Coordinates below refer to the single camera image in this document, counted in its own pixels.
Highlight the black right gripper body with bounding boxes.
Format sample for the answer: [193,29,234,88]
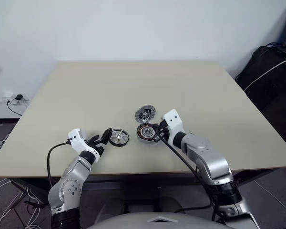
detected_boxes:
[156,120,170,144]

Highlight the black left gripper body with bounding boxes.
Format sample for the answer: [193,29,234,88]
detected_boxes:
[87,140,106,154]

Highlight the silver spoked rotor black rim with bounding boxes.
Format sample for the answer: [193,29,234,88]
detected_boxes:
[109,128,130,147]

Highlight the round motor housing copper windings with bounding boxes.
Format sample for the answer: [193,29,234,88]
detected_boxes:
[136,124,158,143]

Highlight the silver robot torso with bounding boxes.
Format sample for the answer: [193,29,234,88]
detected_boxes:
[85,210,238,229]

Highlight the large black bag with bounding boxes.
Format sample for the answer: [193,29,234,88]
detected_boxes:
[234,44,286,144]

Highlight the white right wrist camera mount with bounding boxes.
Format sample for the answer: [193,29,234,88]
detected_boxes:
[162,109,185,144]

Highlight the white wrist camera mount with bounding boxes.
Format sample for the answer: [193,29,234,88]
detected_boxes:
[67,128,103,158]
[162,109,185,144]

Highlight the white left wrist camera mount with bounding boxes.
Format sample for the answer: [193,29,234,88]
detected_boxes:
[67,128,103,158]

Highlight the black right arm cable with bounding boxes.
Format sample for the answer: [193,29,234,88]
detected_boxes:
[160,136,219,224]

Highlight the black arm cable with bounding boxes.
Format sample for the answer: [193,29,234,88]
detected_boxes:
[160,136,219,224]
[46,141,71,189]

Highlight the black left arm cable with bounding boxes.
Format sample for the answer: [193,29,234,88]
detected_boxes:
[46,141,71,189]

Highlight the black power cable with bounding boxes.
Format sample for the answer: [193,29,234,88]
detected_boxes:
[6,98,24,117]

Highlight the white wall socket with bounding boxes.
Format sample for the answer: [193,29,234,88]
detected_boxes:
[1,90,30,105]

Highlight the white floor cable bundle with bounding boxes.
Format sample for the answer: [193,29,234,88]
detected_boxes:
[0,132,50,229]

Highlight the white cable on bag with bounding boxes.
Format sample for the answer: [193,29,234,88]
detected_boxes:
[243,56,286,93]

